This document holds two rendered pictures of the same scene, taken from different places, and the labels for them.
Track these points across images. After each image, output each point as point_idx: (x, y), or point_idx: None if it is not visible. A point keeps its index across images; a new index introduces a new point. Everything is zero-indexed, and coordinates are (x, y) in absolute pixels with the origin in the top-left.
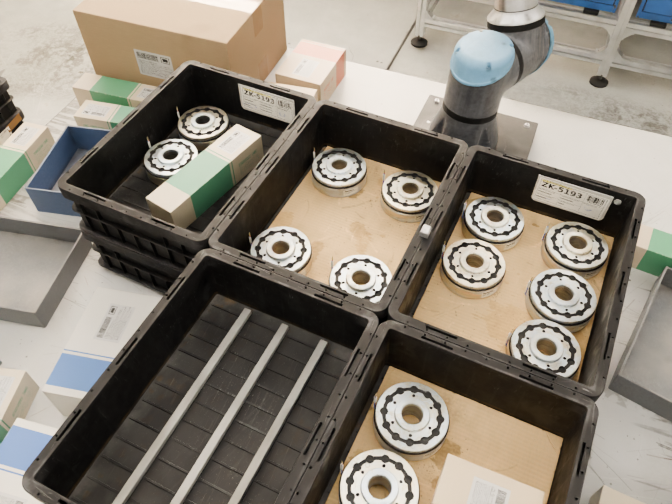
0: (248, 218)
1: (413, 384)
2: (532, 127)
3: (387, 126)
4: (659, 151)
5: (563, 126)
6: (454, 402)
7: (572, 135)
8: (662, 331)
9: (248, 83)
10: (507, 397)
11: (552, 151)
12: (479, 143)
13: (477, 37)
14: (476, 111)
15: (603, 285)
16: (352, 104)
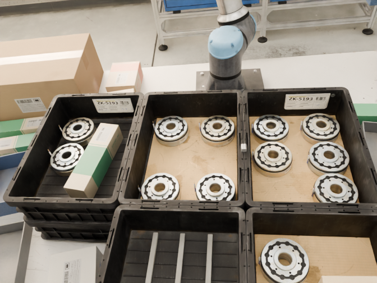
0: (134, 177)
1: (276, 240)
2: (258, 71)
3: (191, 95)
4: (325, 63)
5: (272, 65)
6: (300, 241)
7: (279, 69)
8: (376, 156)
9: (99, 97)
10: (332, 227)
11: (272, 80)
12: (237, 88)
13: (219, 31)
14: (231, 72)
15: (343, 142)
16: (154, 90)
